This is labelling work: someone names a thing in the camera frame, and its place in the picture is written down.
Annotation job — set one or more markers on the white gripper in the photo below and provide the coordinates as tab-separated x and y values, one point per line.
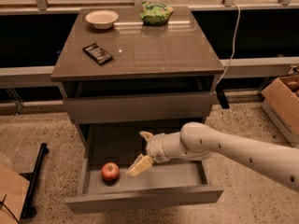
154	147

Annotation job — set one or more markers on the red apple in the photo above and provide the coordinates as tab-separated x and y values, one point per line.
110	171

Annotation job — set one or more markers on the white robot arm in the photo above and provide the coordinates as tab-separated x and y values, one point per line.
195	141

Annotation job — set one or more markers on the open grey middle drawer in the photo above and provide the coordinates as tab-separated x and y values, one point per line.
169	184

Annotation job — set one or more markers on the closed grey top drawer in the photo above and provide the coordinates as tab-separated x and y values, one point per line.
139	107

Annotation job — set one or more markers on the grey drawer cabinet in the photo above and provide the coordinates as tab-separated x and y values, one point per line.
147	60

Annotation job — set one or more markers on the black snack bar wrapper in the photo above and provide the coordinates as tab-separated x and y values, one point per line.
97	54

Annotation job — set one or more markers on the black metal stand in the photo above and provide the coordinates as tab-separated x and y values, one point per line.
29	211

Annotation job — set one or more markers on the green chip bag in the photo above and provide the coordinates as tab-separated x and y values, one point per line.
155	13

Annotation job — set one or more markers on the white bowl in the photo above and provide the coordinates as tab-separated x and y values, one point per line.
102	19

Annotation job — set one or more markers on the cardboard box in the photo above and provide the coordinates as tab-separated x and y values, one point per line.
281	104

